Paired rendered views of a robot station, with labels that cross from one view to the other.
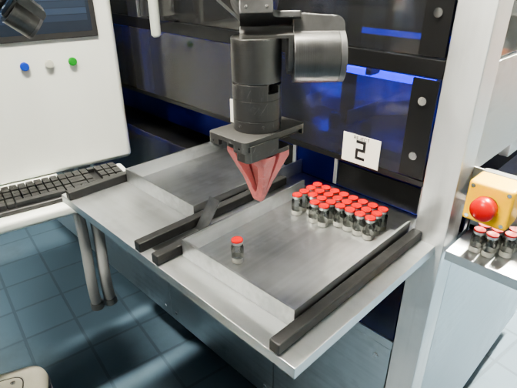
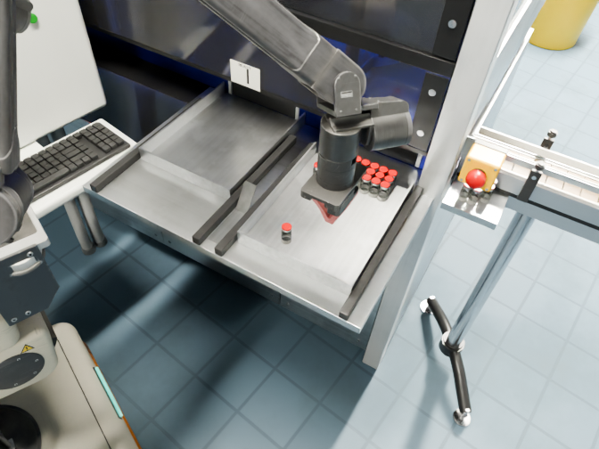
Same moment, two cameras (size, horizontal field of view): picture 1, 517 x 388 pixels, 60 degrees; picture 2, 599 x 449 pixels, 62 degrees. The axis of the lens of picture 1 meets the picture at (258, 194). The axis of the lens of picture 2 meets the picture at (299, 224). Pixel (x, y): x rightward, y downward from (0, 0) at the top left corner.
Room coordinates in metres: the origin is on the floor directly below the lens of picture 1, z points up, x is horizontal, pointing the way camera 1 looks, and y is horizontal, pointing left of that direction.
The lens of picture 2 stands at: (0.00, 0.22, 1.69)
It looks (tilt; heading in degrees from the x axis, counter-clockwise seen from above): 48 degrees down; 342
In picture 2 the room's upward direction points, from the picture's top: 4 degrees clockwise
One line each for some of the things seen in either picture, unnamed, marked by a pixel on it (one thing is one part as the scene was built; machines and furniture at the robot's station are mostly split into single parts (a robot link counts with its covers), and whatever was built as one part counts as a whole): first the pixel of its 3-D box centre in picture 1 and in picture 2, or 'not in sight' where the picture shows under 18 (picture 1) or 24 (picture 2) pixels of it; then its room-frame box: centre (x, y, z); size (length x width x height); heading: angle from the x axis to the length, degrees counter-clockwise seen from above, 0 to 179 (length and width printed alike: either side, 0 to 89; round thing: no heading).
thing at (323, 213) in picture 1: (323, 215); not in sight; (0.77, -0.13, 0.91); 0.02 x 0.02 x 0.05
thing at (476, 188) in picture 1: (495, 199); (482, 166); (0.67, -0.40, 1.00); 0.08 x 0.07 x 0.07; 135
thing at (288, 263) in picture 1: (299, 238); (330, 210); (0.70, -0.08, 0.90); 0.34 x 0.26 x 0.04; 136
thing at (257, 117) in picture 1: (257, 112); (335, 168); (0.52, 0.00, 1.19); 0.10 x 0.07 x 0.07; 135
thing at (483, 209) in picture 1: (484, 208); (476, 177); (0.64, -0.37, 1.00); 0.04 x 0.04 x 0.04; 45
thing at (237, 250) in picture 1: (237, 251); (286, 233); (0.65, 0.04, 0.90); 0.02 x 0.02 x 0.04
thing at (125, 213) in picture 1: (243, 215); (269, 184); (0.83, 0.03, 0.87); 0.70 x 0.48 x 0.02; 45
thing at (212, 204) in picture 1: (187, 224); (232, 211); (0.73, 0.14, 0.91); 0.14 x 0.03 x 0.06; 134
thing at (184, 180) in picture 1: (216, 170); (226, 134); (1.00, 0.10, 0.90); 0.34 x 0.26 x 0.04; 135
